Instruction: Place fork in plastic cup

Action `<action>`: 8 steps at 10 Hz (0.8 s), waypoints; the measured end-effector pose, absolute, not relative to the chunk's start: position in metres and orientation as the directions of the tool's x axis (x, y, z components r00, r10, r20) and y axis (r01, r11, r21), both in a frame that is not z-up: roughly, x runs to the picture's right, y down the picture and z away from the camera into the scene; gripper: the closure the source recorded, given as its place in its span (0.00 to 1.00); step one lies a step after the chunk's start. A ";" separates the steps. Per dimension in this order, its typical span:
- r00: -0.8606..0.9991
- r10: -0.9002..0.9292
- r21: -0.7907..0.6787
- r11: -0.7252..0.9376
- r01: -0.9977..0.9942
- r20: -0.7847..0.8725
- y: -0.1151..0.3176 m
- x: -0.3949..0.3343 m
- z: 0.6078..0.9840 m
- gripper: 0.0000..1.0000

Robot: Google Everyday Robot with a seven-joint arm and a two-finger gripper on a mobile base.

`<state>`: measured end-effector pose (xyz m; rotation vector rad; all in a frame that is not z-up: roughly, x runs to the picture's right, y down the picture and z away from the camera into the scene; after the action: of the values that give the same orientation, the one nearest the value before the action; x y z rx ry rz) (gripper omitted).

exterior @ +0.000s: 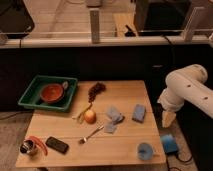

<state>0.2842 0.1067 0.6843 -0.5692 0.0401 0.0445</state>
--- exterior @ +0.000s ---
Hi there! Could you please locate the orange bowl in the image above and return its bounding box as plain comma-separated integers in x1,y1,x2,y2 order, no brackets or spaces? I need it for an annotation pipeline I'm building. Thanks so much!
40,83,64,103

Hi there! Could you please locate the small object in bin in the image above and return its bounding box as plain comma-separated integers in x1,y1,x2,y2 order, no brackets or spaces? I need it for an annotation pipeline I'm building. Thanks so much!
62,81,69,90

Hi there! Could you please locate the blue plastic cup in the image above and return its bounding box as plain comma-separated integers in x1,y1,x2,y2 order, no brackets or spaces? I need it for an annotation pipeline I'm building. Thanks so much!
137,143,154,160

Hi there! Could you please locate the green plastic bin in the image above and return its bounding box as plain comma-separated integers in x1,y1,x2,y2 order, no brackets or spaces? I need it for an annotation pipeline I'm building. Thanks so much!
18,75,78,112

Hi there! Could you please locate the black smartphone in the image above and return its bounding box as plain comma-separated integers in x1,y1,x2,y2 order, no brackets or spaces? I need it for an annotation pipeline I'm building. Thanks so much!
45,137,69,154

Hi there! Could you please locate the wooden table board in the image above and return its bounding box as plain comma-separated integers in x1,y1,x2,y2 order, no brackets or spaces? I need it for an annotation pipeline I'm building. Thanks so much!
16,80,166,168

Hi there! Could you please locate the yellow apple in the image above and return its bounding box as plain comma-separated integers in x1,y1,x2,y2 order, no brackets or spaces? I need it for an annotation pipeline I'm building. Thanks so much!
84,110,96,124

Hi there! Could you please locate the bunch of dark grapes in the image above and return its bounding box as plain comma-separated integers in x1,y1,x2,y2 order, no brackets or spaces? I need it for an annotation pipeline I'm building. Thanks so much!
88,82,106,103

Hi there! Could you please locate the red chili pepper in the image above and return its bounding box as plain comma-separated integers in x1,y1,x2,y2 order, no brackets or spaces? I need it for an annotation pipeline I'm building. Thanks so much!
28,136,48,156

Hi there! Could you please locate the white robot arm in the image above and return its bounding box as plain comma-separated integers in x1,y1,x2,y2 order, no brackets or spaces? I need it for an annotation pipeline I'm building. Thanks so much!
157,64,213,128

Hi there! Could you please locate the small metal cup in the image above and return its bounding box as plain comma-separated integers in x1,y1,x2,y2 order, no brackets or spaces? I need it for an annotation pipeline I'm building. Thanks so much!
20,139,37,156

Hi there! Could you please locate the blue tape roll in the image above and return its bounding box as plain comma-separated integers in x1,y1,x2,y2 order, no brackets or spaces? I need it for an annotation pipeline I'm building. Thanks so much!
161,134,179,154

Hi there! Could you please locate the blue crumpled cloth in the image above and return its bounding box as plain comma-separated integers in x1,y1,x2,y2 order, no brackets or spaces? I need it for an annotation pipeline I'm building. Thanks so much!
104,106,125,134

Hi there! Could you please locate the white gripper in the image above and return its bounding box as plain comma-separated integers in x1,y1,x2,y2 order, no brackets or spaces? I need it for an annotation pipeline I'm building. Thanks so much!
157,89,183,128

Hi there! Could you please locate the blue sponge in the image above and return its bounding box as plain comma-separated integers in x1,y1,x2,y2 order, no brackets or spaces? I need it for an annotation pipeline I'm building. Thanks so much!
132,104,146,123

